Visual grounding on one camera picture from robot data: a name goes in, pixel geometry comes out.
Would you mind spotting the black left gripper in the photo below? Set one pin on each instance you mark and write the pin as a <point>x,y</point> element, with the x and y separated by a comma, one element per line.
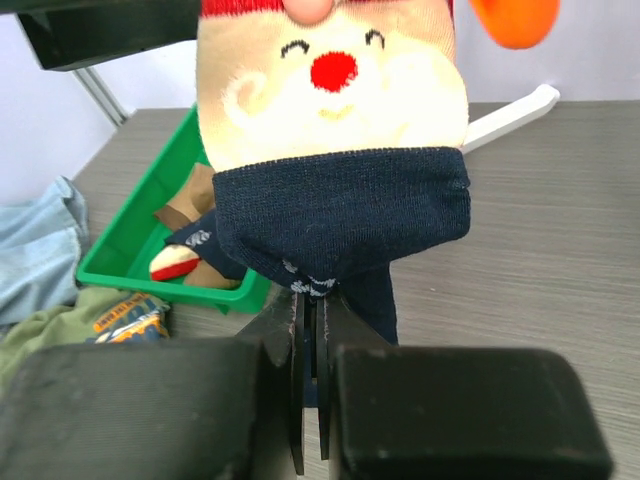
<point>68,35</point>

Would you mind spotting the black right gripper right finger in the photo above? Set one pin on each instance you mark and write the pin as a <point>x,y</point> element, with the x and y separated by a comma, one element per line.
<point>389,412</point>

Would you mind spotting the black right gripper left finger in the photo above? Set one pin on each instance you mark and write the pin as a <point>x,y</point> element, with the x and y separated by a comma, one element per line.
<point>210,408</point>

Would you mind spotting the navy santa sock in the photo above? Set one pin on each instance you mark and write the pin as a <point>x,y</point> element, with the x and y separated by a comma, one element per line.
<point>336,147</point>
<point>194,252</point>

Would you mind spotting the tan sock brown cuff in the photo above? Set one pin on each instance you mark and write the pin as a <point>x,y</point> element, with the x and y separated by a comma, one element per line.
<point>194,199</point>

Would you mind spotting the orange clothespin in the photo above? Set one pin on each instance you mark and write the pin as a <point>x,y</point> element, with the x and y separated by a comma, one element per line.
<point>517,24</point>

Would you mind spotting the olive green t-shirt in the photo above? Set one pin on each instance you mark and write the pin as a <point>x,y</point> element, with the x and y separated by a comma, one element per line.
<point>100,315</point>

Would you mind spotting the green plastic tray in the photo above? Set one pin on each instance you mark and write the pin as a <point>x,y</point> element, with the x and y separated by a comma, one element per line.
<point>123,190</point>

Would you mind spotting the light blue cloth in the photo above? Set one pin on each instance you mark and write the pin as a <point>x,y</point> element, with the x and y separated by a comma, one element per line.
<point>42,243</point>

